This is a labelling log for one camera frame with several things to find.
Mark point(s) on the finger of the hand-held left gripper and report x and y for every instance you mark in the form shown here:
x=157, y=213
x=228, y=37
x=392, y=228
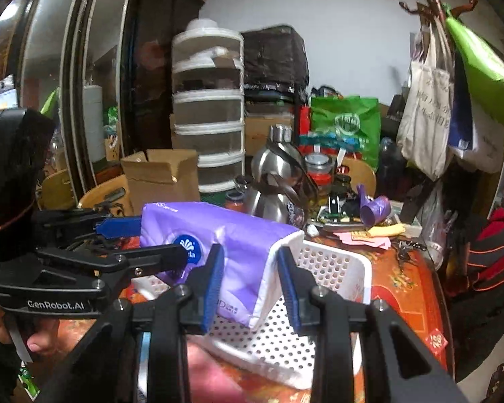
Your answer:
x=151, y=258
x=117, y=226

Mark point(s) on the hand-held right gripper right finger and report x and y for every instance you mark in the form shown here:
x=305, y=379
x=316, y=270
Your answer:
x=286, y=289

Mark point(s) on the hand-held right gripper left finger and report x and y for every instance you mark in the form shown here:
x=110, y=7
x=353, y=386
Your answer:
x=213, y=285

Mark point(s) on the white perforated plastic basket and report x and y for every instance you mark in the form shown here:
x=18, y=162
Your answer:
x=332, y=264

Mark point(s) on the purple tissue pack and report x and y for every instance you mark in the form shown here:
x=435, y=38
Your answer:
x=243, y=239

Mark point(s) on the person's left hand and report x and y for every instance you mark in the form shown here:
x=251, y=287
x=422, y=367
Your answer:
x=42, y=338

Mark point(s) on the wooden chair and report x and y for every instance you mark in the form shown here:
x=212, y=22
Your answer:
x=101, y=195

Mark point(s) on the open cardboard box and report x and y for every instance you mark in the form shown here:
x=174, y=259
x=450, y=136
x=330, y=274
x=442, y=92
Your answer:
x=159, y=193

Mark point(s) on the pink paper notes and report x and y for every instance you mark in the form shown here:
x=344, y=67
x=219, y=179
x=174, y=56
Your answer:
x=361, y=240

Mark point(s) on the yellow cloth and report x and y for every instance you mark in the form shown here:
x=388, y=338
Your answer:
x=386, y=230

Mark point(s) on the red printed tablecloth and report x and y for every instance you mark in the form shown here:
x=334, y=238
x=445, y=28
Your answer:
x=403, y=285

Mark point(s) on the glass jar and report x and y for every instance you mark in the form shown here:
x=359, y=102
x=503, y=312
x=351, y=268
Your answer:
x=319, y=172

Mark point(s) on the stainless steel kettle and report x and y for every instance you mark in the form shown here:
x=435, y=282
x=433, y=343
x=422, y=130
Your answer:
x=273, y=168

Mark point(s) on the bunch of keys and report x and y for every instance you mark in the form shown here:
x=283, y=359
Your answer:
x=403, y=249

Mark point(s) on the white stacked drawer tower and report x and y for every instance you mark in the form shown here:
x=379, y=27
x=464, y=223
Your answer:
x=208, y=109

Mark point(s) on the dark wooden mirrored cabinet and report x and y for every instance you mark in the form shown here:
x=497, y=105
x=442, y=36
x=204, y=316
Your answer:
x=151, y=71

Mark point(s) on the green shopping bag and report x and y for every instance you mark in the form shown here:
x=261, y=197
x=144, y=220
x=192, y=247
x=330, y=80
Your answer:
x=344, y=121

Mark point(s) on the red and black backpack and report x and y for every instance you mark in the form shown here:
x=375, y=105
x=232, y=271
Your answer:
x=495, y=252

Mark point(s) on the beige canvas tote bag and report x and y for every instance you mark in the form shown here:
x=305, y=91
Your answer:
x=424, y=113

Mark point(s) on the black covered box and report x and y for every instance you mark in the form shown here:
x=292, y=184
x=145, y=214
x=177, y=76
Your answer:
x=273, y=58

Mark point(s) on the blue hanging bag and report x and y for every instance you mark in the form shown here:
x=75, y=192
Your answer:
x=460, y=113

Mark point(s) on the bright green hanging bag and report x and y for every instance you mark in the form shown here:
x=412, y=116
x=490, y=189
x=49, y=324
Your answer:
x=483, y=67

